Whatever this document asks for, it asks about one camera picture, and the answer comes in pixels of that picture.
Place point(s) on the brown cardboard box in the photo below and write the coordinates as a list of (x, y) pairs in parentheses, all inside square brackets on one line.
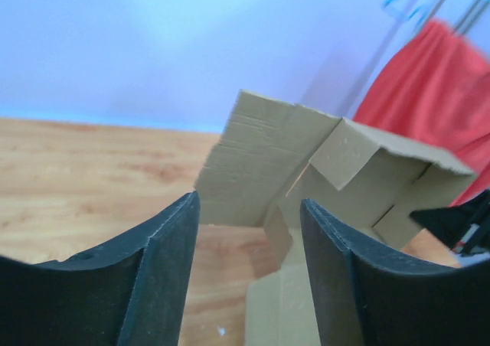
[(272, 155)]

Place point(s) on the white metal clothes rack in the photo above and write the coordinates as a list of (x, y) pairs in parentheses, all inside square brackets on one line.
[(406, 18)]

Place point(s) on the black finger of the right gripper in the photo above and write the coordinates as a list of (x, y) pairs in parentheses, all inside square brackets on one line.
[(464, 229)]

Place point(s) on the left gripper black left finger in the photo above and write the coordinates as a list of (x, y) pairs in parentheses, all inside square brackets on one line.
[(129, 290)]

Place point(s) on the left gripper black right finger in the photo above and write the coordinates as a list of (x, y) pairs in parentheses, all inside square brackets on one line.
[(367, 293)]

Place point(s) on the red cloth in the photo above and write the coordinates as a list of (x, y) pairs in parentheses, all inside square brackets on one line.
[(436, 90)]

